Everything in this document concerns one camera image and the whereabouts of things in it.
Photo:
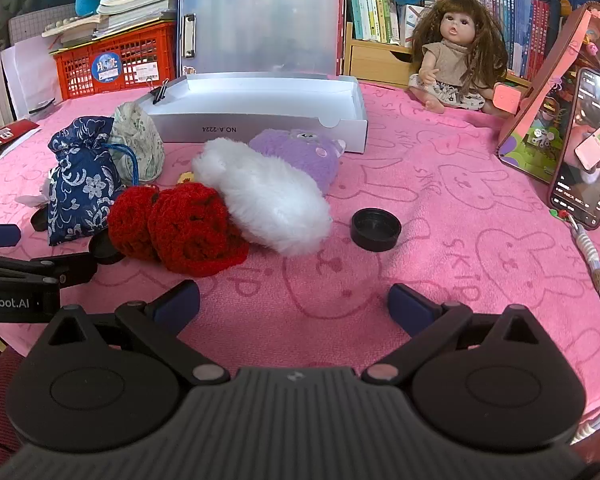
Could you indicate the white fluffy plush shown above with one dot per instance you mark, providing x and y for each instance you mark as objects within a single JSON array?
[{"x": 270, "y": 200}]

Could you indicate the grey grid cutting mat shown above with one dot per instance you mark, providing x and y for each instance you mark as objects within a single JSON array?
[{"x": 27, "y": 30}]

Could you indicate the black binder clip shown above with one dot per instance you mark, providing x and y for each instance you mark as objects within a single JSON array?
[{"x": 160, "y": 94}]

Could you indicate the stack of lying books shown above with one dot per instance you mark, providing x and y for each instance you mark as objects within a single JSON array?
[{"x": 135, "y": 5}]

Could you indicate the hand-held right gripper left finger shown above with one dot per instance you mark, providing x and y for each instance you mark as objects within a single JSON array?
[{"x": 177, "y": 304}]

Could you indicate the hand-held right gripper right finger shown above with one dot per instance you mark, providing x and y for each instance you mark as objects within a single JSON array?
[{"x": 409, "y": 306}]

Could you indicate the white cardboard box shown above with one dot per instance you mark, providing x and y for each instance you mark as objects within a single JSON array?
[{"x": 260, "y": 100}]

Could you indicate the white printed carton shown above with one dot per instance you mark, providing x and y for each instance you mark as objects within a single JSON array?
[{"x": 414, "y": 22}]

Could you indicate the red plastic crate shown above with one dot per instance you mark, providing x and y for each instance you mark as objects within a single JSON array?
[{"x": 80, "y": 67}]

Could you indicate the pink rabbit-print blanket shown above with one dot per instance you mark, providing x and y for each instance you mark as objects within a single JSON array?
[{"x": 430, "y": 280}]

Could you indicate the white paper sheet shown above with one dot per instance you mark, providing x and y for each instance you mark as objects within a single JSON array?
[{"x": 22, "y": 77}]

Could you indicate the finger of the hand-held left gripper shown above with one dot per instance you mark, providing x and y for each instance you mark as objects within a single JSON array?
[
  {"x": 55, "y": 267},
  {"x": 0, "y": 235}
]

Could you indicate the translucent plastic file case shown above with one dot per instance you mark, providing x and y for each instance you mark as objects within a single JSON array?
[{"x": 260, "y": 25}]

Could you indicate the brown-haired baby doll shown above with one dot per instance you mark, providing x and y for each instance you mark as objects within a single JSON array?
[{"x": 455, "y": 60}]

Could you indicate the small pink box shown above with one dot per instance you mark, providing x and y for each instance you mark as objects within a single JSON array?
[{"x": 507, "y": 97}]

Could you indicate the red envelope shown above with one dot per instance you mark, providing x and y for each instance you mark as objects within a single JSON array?
[{"x": 10, "y": 132}]

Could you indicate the blue floral cloth pouch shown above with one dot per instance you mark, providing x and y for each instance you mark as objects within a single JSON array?
[{"x": 80, "y": 185}]

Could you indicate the small dark card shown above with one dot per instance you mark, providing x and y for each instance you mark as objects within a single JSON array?
[{"x": 42, "y": 107}]

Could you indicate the wooden drawer box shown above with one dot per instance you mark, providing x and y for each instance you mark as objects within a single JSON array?
[{"x": 375, "y": 62}]

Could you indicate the purple plush toy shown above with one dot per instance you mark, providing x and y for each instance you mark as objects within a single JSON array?
[{"x": 300, "y": 155}]

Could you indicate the row of blue red books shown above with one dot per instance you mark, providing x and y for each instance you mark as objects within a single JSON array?
[{"x": 510, "y": 20}]

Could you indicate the smartphone in red case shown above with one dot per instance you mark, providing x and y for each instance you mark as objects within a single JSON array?
[{"x": 587, "y": 160}]

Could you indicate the green floral cloth pouch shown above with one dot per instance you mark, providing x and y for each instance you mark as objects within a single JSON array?
[{"x": 137, "y": 140}]

